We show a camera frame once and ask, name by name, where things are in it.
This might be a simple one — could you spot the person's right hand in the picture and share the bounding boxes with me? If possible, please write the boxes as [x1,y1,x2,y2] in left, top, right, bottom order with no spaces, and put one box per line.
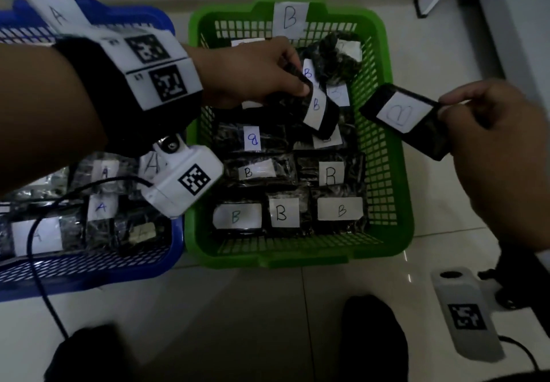
[438,78,550,251]

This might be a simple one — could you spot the person's left hand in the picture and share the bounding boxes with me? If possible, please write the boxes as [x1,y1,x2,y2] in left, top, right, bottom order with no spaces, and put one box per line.
[184,35,311,110]

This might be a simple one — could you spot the black item packet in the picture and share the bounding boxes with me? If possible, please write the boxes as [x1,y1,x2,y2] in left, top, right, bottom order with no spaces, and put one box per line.
[264,63,341,141]
[359,83,454,162]

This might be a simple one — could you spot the green plastic mesh basket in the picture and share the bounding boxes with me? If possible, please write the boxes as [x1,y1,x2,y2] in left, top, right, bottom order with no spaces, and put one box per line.
[184,0,415,269]

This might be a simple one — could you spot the blue plastic mesh basket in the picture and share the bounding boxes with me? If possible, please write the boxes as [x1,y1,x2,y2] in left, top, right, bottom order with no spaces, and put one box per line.
[0,0,186,303]

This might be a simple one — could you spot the person's dark trouser leg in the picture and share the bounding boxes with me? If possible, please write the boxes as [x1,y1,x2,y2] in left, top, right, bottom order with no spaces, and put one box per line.
[339,294,409,382]
[42,324,143,382]

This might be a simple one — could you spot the black wristband with markers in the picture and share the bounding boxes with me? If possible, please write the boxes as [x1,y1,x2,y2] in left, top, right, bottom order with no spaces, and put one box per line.
[53,24,205,159]
[477,239,550,340]

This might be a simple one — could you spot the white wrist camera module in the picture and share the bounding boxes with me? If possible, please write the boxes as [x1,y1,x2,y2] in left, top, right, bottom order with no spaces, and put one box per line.
[431,267,506,363]
[140,134,224,219]

